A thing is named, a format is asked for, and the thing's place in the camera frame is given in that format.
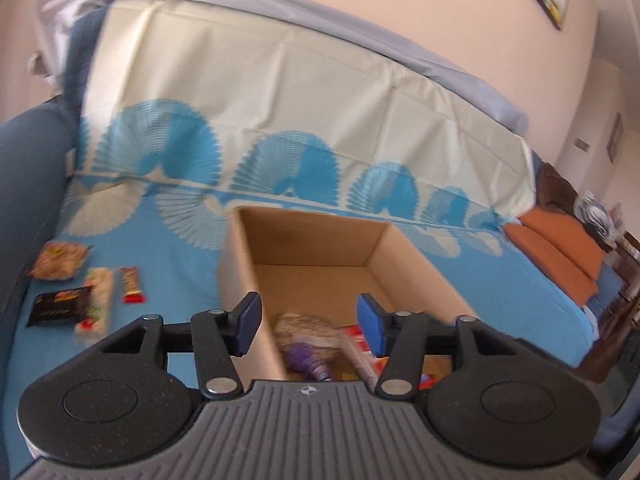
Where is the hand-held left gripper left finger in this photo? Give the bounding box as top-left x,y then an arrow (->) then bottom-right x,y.
97,291 -> 263,401

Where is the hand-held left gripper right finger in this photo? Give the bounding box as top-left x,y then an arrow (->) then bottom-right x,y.
356,293 -> 531,400

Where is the pink clear snack packet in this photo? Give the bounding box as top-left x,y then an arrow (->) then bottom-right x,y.
345,335 -> 383,391

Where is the brown and purple snack packet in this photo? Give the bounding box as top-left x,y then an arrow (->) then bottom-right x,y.
274,312 -> 351,383

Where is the cardboard box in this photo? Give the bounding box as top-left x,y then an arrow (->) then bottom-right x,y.
218,205 -> 476,386

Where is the red brown snack bar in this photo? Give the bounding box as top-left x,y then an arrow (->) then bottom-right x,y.
120,266 -> 149,306

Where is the long white green snack packet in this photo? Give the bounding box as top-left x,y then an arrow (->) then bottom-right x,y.
74,266 -> 117,345

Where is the orange cushion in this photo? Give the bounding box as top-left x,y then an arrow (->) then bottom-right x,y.
520,205 -> 607,281
502,222 -> 599,307

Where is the black snack packet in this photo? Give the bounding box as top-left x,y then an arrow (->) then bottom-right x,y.
26,286 -> 94,329

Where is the brown cloth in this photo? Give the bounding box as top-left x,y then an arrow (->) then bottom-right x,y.
537,162 -> 584,213

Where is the blue fan-print sheet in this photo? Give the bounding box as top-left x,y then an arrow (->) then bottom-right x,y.
10,0 -> 601,386

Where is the white and blue bag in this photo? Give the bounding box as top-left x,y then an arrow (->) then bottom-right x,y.
575,192 -> 622,241

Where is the dark wooden side table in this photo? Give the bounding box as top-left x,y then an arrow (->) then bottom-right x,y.
580,237 -> 640,386

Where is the grey-blue sheet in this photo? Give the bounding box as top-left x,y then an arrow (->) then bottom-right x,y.
35,0 -> 530,136

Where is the small wall frame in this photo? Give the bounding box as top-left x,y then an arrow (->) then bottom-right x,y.
606,112 -> 625,163

